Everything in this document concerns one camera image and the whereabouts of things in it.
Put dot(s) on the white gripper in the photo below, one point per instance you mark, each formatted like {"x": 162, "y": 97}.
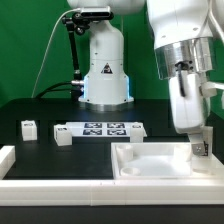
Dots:
{"x": 189, "y": 112}

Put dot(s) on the white square tabletop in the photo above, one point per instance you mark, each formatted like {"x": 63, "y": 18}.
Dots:
{"x": 173, "y": 160}

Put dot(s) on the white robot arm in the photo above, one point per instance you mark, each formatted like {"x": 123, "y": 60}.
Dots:
{"x": 183, "y": 34}

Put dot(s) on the white U-shaped fence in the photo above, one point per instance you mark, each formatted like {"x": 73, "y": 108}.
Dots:
{"x": 104, "y": 192}

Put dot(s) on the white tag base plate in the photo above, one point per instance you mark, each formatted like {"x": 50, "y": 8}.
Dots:
{"x": 102, "y": 129}

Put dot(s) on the black camera on mount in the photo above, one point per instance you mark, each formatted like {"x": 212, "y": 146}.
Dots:
{"x": 93, "y": 14}

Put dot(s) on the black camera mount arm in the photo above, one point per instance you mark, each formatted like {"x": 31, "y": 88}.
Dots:
{"x": 76, "y": 90}

